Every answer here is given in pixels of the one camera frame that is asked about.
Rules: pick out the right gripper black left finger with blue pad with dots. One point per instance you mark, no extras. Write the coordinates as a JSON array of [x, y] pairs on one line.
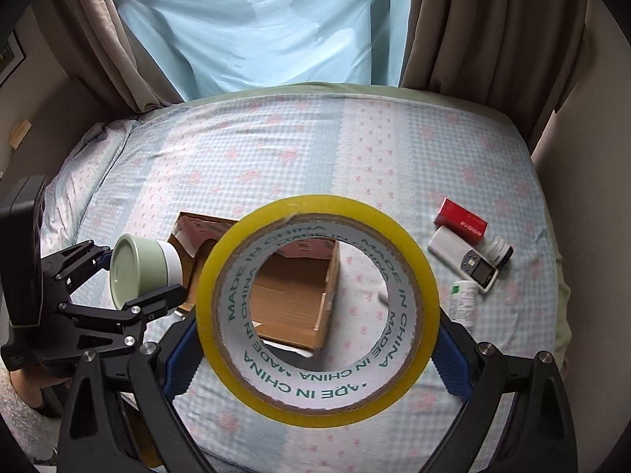
[[95, 435]]

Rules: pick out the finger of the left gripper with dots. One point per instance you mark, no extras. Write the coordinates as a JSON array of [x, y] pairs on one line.
[[66, 270], [82, 328]]

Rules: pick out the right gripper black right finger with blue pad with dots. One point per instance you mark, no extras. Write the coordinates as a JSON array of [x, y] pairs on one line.
[[526, 395]]

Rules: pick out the green lidded white jar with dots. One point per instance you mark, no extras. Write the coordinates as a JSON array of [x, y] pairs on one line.
[[141, 265]]

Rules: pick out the white pill bottle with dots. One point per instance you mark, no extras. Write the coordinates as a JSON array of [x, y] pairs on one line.
[[463, 303]]

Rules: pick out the yellow packing tape roll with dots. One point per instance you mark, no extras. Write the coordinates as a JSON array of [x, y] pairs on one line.
[[346, 394]]

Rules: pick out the white remote control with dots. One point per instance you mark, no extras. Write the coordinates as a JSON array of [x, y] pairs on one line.
[[462, 258]]

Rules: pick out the red small carton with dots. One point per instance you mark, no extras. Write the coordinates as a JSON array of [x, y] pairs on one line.
[[461, 221]]

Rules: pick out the person hand at gripper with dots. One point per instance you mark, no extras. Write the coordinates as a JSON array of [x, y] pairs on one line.
[[27, 386]]

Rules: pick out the brown cardboard box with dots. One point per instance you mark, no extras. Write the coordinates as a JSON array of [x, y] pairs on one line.
[[292, 297]]

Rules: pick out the grey black cosmetic jar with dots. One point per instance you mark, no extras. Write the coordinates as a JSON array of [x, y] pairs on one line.
[[497, 250]]

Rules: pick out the brown curtain left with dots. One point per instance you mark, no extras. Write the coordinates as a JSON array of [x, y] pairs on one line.
[[91, 43]]

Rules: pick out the brown curtain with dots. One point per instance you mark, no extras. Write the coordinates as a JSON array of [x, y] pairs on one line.
[[519, 57], [91, 43]]

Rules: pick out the checkered floral bed sheet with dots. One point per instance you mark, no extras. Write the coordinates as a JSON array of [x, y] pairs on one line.
[[405, 155]]

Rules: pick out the light blue sheer curtain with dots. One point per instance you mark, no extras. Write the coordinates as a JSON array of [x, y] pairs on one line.
[[212, 47]]

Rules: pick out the brown curtain right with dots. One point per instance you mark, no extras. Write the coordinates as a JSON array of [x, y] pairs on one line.
[[519, 57]]

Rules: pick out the framed picture on wall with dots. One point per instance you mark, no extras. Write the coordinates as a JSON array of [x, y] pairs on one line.
[[12, 55]]

